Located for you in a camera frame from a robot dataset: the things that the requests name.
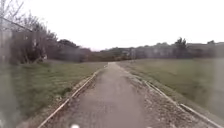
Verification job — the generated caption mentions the pale path edging strip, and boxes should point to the pale path edging strip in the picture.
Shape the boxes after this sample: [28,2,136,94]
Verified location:
[130,71,223,128]
[37,65,108,128]

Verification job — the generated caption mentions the grass field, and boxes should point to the grass field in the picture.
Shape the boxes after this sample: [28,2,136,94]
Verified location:
[117,57,224,122]
[0,59,108,128]

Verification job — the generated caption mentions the row of distant trees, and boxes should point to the row of distant trees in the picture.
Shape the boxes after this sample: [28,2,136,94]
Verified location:
[87,37,224,63]

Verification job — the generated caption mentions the grey gravel path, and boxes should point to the grey gravel path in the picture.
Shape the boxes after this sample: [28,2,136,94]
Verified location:
[39,61,221,128]

